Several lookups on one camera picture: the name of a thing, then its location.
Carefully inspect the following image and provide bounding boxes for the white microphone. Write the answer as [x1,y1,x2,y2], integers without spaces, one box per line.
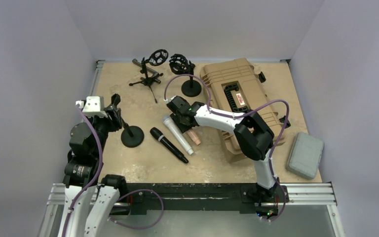
[162,116,194,155]

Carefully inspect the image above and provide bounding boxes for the black microphone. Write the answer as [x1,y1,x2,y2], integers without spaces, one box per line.
[150,127,189,164]

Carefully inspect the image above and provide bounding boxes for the black clip microphone stand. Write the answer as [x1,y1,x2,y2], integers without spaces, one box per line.
[105,93,144,148]

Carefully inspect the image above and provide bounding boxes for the black tripod microphone stand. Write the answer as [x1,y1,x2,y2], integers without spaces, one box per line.
[129,49,169,103]

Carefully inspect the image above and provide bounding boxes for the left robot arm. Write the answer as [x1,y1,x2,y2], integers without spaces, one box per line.
[58,116,127,237]

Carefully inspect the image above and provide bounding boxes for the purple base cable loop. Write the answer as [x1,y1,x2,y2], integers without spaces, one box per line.
[106,189,165,230]

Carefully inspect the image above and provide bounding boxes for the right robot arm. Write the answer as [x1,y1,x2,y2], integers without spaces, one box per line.
[166,96,285,203]

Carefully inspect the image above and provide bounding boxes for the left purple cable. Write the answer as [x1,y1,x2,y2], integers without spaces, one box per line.
[60,104,104,237]

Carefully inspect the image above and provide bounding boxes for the beige microphone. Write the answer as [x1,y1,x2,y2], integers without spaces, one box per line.
[185,129,201,146]

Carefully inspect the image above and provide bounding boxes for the black round base shock-mount stand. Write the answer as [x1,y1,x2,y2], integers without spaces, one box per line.
[169,54,202,97]

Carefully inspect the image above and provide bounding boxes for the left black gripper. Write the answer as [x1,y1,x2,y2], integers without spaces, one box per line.
[82,106,121,157]

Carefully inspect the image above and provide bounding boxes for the tan hard plastic case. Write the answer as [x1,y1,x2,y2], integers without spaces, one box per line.
[199,58,283,163]

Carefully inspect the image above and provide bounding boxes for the grey metal tube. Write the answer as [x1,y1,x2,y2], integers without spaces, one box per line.
[132,59,161,83]

